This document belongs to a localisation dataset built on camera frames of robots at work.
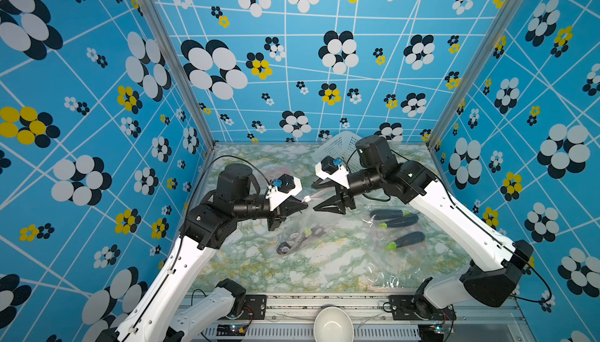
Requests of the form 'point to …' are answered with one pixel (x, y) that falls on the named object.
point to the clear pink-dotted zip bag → (404, 248)
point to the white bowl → (333, 324)
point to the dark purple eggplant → (402, 222)
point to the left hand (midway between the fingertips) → (307, 201)
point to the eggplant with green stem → (408, 240)
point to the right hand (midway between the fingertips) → (319, 192)
